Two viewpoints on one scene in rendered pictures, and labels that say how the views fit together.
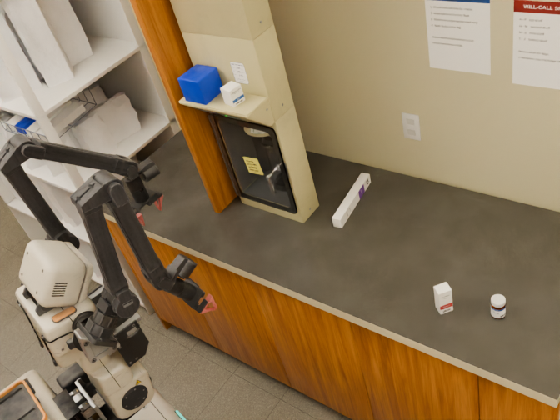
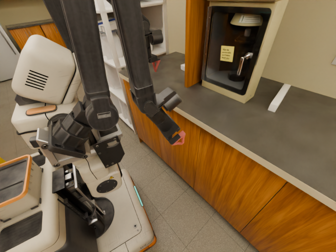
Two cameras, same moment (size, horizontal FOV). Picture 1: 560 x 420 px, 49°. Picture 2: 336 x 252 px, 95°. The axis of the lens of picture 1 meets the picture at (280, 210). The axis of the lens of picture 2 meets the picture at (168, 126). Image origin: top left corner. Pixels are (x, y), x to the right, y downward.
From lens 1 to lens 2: 1.46 m
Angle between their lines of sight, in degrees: 4
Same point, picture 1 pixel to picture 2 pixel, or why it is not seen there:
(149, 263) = (139, 78)
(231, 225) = (194, 94)
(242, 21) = not seen: outside the picture
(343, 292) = (291, 159)
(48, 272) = (22, 53)
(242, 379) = (168, 175)
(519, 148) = not seen: outside the picture
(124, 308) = (98, 119)
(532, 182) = not seen: outside the picture
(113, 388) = (91, 179)
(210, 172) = (192, 57)
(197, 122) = (197, 14)
